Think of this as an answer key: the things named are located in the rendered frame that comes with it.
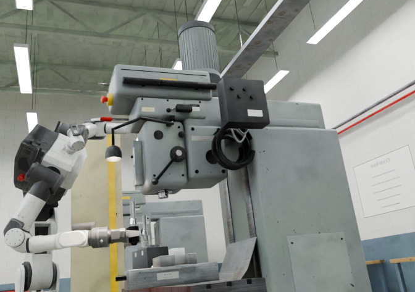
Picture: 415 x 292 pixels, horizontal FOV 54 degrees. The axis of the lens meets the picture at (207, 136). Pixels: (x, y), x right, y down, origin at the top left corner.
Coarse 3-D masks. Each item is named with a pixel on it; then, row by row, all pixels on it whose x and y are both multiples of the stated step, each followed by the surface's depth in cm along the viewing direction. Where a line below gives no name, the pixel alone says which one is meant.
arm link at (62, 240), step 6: (60, 234) 172; (66, 234) 171; (72, 234) 172; (78, 234) 172; (84, 234) 172; (54, 240) 172; (60, 240) 170; (66, 240) 170; (72, 240) 171; (78, 240) 171; (84, 240) 171; (54, 246) 172; (60, 246) 170; (66, 246) 170; (72, 246) 170
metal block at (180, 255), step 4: (172, 248) 161; (176, 248) 162; (180, 248) 162; (184, 248) 163; (172, 252) 161; (176, 252) 161; (180, 252) 162; (184, 252) 162; (176, 256) 160; (180, 256) 161; (184, 256) 161; (176, 260) 160; (180, 260) 161; (184, 260) 161
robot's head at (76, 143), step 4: (76, 128) 201; (68, 132) 200; (76, 132) 199; (72, 136) 196; (76, 136) 196; (80, 136) 197; (72, 140) 195; (76, 140) 194; (80, 140) 195; (68, 144) 199; (72, 144) 194; (76, 144) 195; (80, 144) 196; (84, 144) 197; (68, 148) 199; (72, 148) 195; (76, 148) 196; (80, 148) 197
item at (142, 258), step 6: (150, 246) 210; (156, 246) 211; (162, 246) 211; (132, 252) 223; (138, 252) 215; (144, 252) 209; (150, 252) 207; (156, 252) 208; (162, 252) 210; (168, 252) 211; (132, 258) 222; (138, 258) 215; (144, 258) 208; (150, 258) 206; (138, 264) 214; (144, 264) 208; (150, 264) 205
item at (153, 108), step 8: (136, 104) 185; (144, 104) 185; (152, 104) 186; (160, 104) 188; (168, 104) 189; (176, 104) 191; (192, 104) 193; (200, 104) 195; (136, 112) 184; (144, 112) 184; (152, 112) 185; (160, 112) 186; (168, 112) 188; (176, 112) 189; (184, 112) 191; (192, 112) 192; (200, 112) 194; (144, 120) 188; (176, 120) 192; (136, 128) 197
